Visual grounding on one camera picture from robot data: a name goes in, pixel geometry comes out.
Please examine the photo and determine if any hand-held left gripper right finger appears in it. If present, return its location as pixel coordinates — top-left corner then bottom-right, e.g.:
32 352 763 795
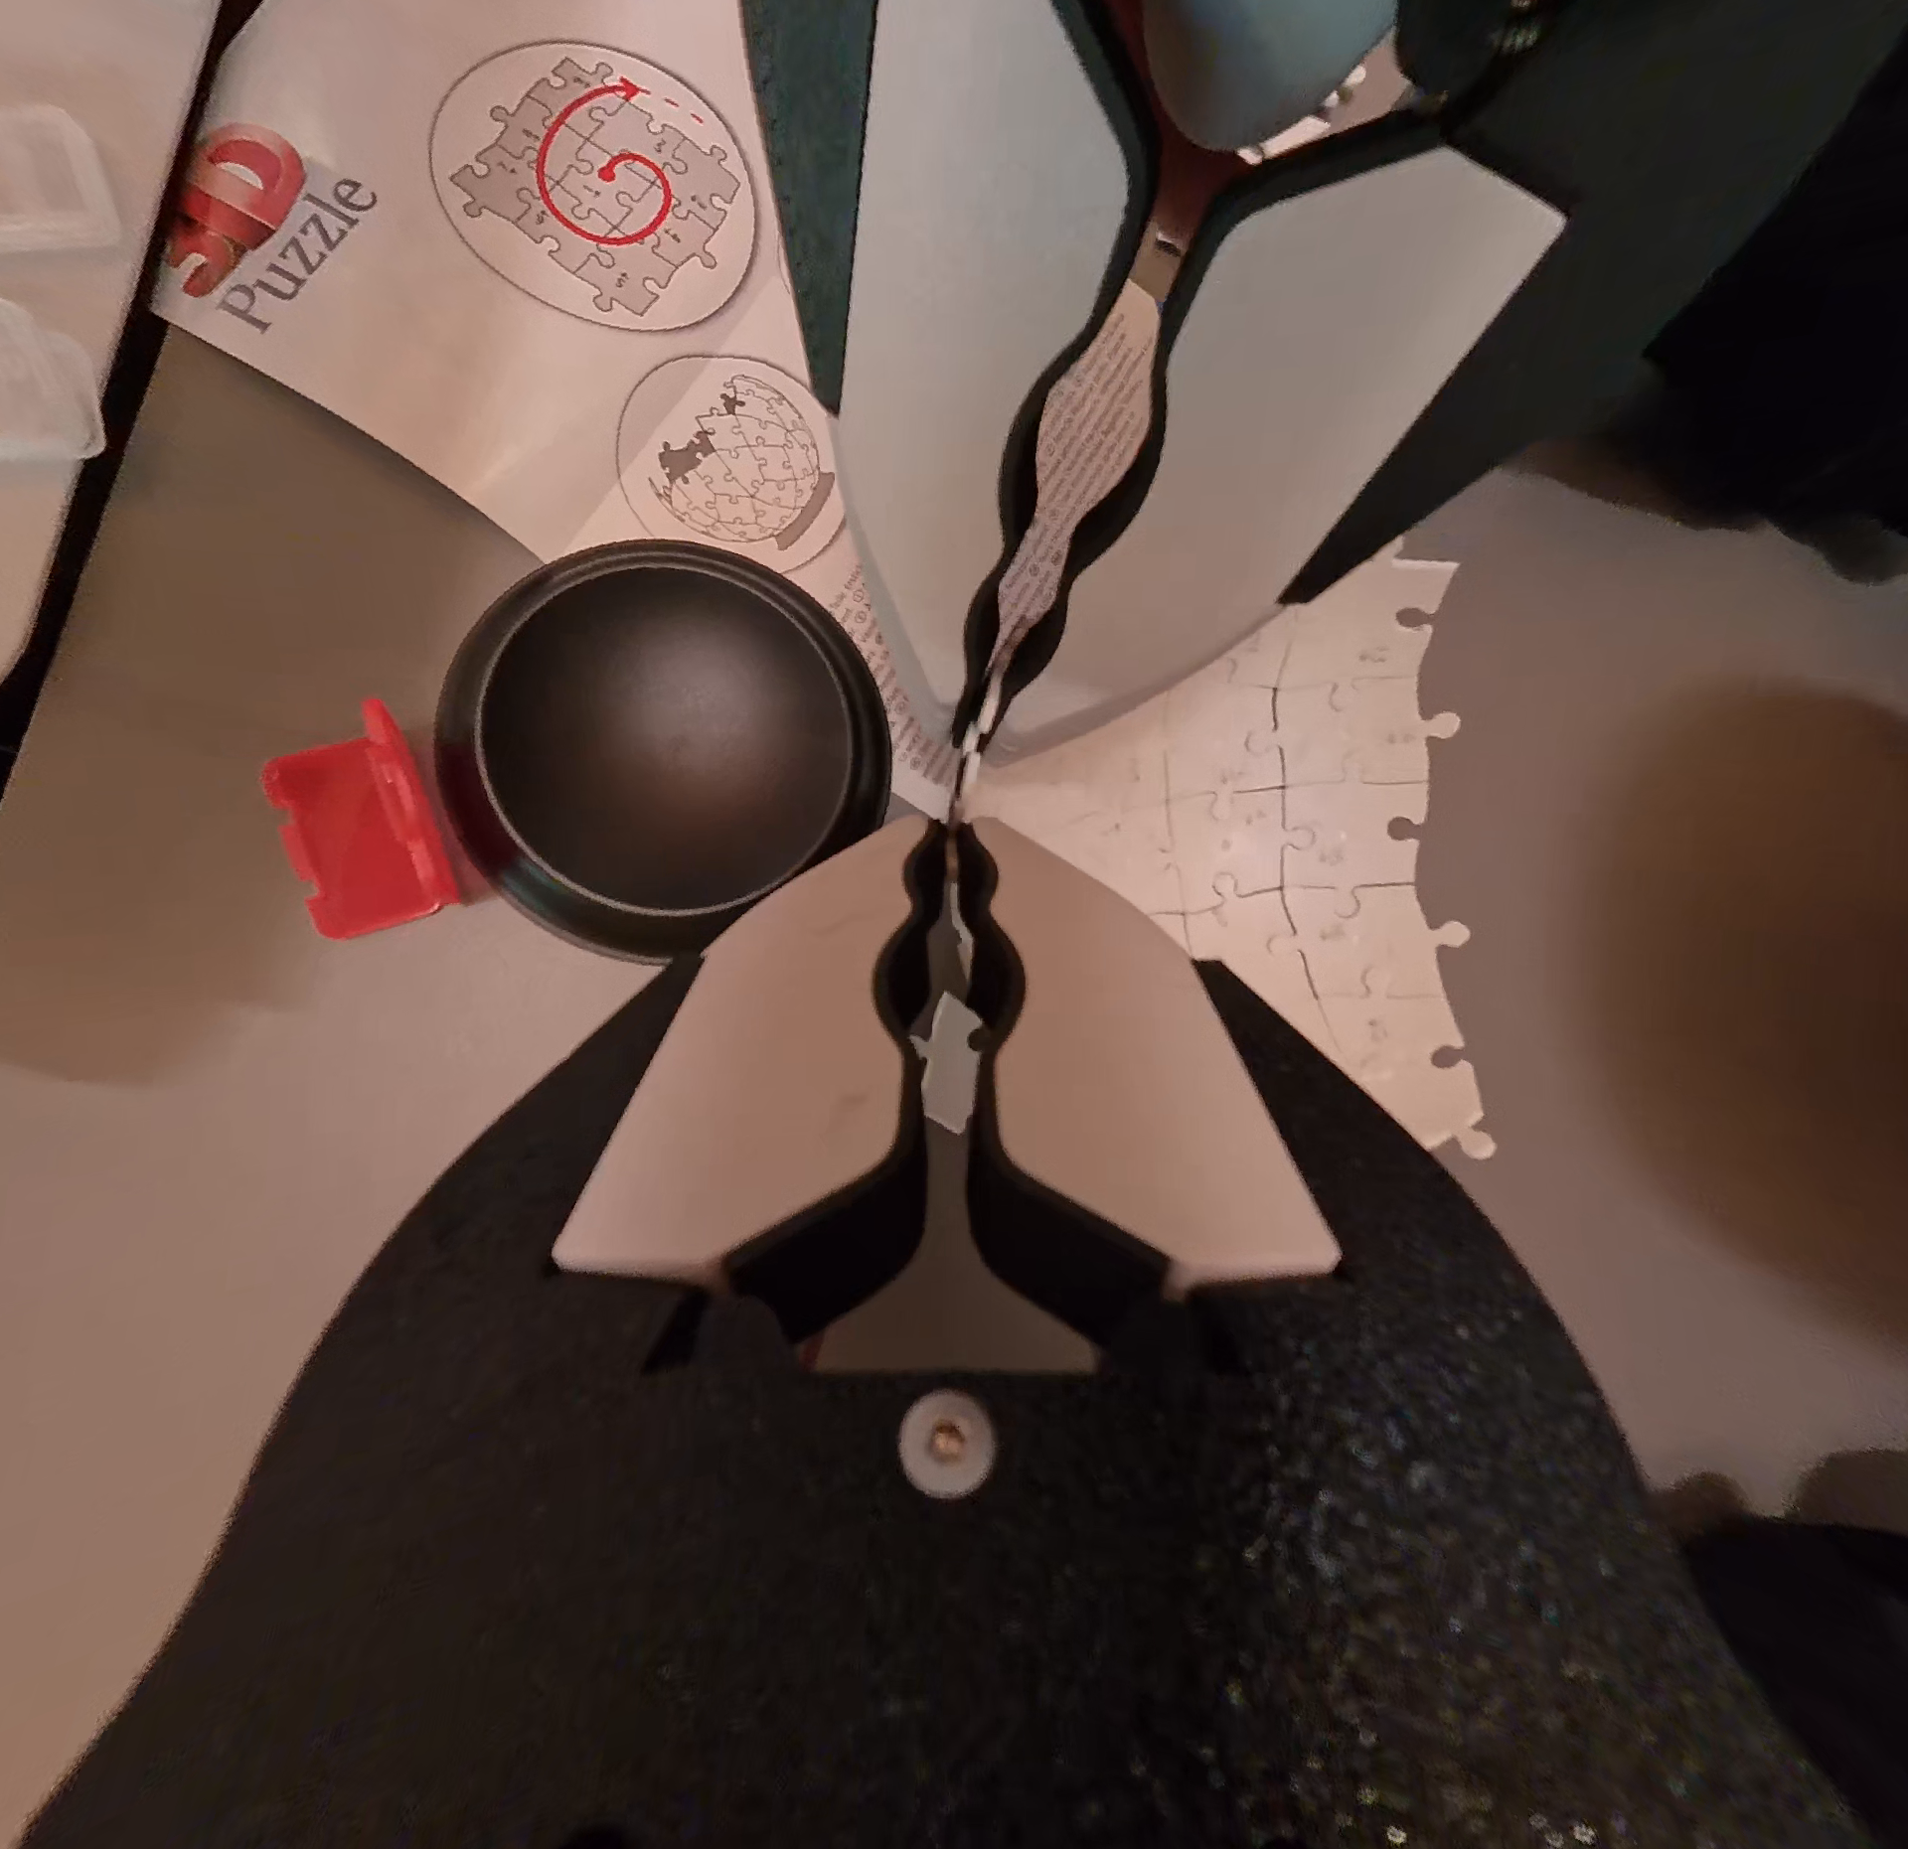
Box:
954 817 1350 1345

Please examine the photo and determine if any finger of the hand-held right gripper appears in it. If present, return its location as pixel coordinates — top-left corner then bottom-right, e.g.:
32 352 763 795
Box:
833 0 1163 751
976 117 1568 765

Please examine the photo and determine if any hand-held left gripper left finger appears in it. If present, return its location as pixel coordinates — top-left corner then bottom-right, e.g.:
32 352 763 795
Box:
547 815 952 1345

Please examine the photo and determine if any curved assembled white puzzle section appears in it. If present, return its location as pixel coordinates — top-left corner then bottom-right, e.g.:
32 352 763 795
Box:
936 539 1497 1164

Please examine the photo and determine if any white puzzle piece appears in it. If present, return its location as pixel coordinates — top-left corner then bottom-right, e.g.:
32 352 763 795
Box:
943 642 1030 824
912 992 987 1138

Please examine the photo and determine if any black round ball stand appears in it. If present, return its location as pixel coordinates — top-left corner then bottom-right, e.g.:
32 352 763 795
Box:
429 539 898 968

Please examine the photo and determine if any person's right hand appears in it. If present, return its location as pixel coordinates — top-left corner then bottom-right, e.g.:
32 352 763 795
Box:
1094 0 1268 263

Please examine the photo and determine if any red plastic clip part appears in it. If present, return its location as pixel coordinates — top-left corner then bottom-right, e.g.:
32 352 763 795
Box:
261 697 460 936

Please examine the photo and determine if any printed instruction sheet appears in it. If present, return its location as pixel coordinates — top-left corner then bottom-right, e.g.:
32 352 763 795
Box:
146 0 1163 795

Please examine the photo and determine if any person's torso in black clothing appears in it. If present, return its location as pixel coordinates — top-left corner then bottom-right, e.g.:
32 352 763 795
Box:
1668 1451 1908 1849

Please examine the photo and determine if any small clear plastic box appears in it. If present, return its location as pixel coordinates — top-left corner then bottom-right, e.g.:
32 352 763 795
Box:
0 101 113 249
0 297 107 460

